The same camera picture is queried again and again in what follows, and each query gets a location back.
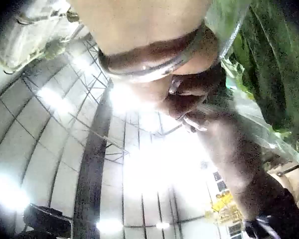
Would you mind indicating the person's right fingers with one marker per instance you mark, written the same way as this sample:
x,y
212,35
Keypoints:
x,y
199,84

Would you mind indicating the person's body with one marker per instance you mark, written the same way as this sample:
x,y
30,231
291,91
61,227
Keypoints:
x,y
289,204

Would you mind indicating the pale plastic bag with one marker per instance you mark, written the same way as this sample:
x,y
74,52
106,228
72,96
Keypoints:
x,y
32,34

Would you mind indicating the yellow hanging signs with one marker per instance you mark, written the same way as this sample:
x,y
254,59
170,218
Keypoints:
x,y
225,205

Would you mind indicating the person's left fingers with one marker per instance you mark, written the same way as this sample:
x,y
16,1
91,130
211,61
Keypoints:
x,y
189,122

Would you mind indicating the person's right hand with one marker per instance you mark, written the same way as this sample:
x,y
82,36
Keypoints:
x,y
142,27

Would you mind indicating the clear bag of green vegetables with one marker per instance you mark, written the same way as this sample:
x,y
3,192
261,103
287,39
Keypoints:
x,y
269,62

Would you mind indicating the person's left hand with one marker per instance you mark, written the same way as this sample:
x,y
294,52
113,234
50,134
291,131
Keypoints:
x,y
189,112

